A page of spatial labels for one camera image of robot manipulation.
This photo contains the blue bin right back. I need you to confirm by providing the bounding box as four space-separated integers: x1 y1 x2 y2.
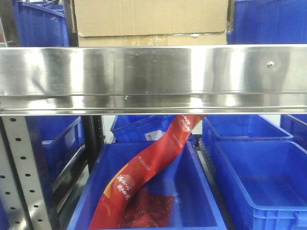
201 115 294 171

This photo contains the red printed snack bag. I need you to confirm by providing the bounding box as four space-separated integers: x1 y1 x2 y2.
89 115 205 230

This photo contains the blue bin right front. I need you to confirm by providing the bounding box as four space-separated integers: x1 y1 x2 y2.
214 141 307 230

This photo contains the perforated steel shelf upright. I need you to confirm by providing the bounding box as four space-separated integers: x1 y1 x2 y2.
0 116 57 230

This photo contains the large cardboard box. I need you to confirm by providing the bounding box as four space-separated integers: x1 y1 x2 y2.
73 0 234 46

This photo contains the blue bin upper left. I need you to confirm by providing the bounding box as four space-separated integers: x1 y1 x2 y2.
12 0 70 47

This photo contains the blue bin far right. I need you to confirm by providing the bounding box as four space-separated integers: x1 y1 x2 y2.
280 114 307 149

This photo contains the stainless steel shelf beam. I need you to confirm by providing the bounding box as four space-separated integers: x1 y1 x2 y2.
0 44 307 115

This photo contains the blue bin upper right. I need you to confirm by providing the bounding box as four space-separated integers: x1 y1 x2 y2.
227 0 307 45

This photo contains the blue plastic bin left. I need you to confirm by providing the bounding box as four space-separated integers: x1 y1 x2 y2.
35 115 84 181

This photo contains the blue bin centre front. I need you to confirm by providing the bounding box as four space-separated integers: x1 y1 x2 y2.
67 141 226 230

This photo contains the blue bin centre back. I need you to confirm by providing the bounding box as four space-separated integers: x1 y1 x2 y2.
110 115 176 142

